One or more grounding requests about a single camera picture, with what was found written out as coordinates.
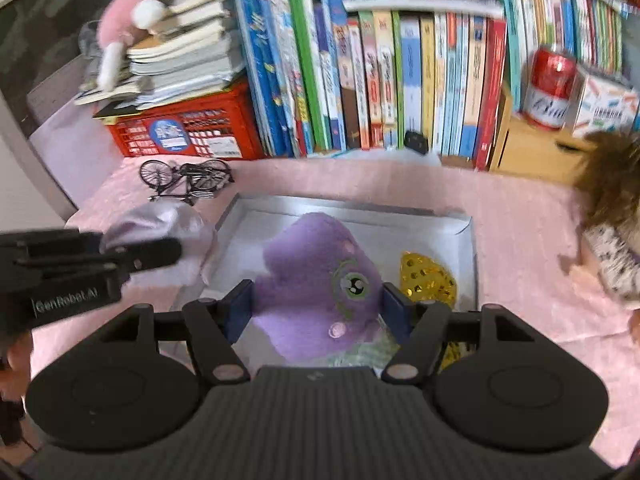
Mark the white board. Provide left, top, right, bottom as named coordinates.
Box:
left=27, top=60, right=126, bottom=176

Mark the row of colourful books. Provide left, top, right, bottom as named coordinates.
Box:
left=230, top=0, right=508, bottom=171

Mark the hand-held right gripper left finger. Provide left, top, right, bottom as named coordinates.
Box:
left=97, top=280, right=253, bottom=386

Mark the wooden drawer box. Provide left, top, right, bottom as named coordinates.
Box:
left=489, top=82, right=601, bottom=186

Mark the brown-haired doll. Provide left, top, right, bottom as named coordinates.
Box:
left=557, top=130, right=640, bottom=311

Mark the grey plush toy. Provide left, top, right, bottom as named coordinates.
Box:
left=77, top=20, right=108, bottom=81

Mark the stack of flat books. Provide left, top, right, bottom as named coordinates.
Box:
left=75, top=0, right=246, bottom=121

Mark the purple plush toy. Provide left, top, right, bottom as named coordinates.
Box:
left=250, top=212, right=386, bottom=361

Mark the white printed carton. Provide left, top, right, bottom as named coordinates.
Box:
left=570, top=62, right=640, bottom=141

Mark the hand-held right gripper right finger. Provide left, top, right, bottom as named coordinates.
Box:
left=382, top=282, right=541, bottom=385

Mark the red beer can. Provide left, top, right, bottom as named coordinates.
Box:
left=520, top=45, right=578, bottom=132

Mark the gold sequin heart pouch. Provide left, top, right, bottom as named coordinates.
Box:
left=399, top=251, right=476, bottom=371

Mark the pink plush bunny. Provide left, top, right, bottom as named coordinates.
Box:
left=95, top=0, right=177, bottom=92

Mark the white cardboard box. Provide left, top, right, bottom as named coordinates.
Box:
left=170, top=192, right=478, bottom=361

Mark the black model bicycle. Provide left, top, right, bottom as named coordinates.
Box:
left=139, top=158, right=235, bottom=206

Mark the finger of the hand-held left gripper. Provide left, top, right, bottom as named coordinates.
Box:
left=102, top=237, right=183, bottom=276

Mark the red plastic crate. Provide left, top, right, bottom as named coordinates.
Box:
left=107, top=80, right=266, bottom=160

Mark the small black case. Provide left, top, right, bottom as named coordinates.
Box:
left=404, top=130, right=431, bottom=156

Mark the person's left hand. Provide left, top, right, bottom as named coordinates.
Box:
left=0, top=332, right=33, bottom=401

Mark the pink tablecloth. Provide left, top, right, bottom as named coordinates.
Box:
left=30, top=155, right=640, bottom=466

